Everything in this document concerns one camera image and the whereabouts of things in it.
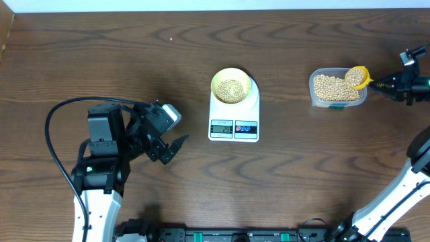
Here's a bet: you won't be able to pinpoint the yellow plastic measuring scoop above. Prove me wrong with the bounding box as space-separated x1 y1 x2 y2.
344 66 372 90

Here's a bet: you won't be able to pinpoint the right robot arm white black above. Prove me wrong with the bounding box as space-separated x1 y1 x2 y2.
328 66 429 241

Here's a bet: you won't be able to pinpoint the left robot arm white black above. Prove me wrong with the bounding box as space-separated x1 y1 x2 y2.
71 102 188 241

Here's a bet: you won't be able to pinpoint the white digital kitchen scale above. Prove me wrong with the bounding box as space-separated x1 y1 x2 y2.
208 77 260 143

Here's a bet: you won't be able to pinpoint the soybeans in yellow bowl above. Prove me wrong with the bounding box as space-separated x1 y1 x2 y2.
215 79 247 104

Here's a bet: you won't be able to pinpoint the pale yellow bowl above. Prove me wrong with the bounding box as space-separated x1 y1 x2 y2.
211 68 251 104

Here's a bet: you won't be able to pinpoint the clear container of soybeans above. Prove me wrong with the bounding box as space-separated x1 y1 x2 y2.
309 68 367 109

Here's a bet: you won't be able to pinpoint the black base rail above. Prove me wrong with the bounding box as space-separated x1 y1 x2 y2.
114 218 413 242

